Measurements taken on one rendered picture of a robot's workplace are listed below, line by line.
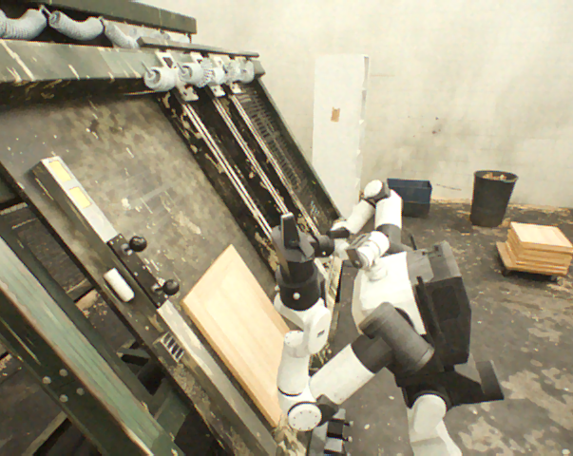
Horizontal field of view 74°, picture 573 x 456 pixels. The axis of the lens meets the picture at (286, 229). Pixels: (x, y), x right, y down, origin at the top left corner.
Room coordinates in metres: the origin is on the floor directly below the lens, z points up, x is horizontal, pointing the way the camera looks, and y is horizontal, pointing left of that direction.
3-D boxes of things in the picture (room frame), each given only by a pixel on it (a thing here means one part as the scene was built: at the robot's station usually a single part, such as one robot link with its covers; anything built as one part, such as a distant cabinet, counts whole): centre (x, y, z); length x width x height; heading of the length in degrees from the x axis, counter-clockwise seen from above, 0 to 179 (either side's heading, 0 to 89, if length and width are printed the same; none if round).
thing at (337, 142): (5.15, -0.71, 1.03); 0.61 x 0.58 x 2.05; 162
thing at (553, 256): (3.43, -2.45, 0.20); 0.61 x 0.53 x 0.40; 162
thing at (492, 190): (4.72, -2.67, 0.33); 0.52 x 0.51 x 0.65; 162
